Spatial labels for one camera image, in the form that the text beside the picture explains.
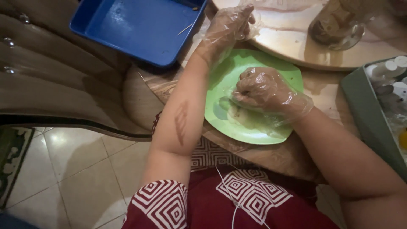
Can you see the pale food piece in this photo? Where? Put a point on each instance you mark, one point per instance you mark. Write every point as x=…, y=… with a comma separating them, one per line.
x=243, y=115

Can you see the green storage box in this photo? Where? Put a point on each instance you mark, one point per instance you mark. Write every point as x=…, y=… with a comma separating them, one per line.
x=362, y=105

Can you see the person's right hand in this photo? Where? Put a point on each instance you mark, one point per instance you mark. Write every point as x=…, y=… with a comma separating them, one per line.
x=270, y=92

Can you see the yellow round item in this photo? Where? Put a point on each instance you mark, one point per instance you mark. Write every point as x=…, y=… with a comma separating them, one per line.
x=403, y=139

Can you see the round marble turntable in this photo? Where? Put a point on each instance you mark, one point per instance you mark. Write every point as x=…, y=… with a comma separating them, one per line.
x=286, y=41

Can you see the brown upholstered chair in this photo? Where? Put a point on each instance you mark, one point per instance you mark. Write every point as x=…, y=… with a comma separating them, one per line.
x=63, y=79

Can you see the person's left fingers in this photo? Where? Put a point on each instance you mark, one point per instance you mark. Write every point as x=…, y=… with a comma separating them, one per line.
x=246, y=20

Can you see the blue plastic tray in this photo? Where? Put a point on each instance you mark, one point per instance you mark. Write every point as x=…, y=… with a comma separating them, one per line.
x=136, y=28

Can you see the person's right fingers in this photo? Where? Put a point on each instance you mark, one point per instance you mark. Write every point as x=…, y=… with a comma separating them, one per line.
x=249, y=86

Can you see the wooden toothpick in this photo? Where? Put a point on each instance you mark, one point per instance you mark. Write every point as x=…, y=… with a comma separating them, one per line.
x=185, y=29

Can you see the green patterned rug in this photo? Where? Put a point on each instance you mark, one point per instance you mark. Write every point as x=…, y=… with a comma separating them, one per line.
x=12, y=159

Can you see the red white patterned garment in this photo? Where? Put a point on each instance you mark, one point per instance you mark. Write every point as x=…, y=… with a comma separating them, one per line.
x=206, y=203

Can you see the green plastic plate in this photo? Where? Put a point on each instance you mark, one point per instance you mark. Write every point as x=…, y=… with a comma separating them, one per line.
x=222, y=95

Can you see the person's left hand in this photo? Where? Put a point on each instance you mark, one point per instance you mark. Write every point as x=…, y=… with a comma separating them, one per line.
x=224, y=27

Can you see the clear glass jar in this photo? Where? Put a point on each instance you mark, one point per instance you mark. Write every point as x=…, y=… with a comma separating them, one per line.
x=337, y=25

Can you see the group of white bottles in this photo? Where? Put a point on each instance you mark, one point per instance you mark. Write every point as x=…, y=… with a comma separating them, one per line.
x=391, y=82

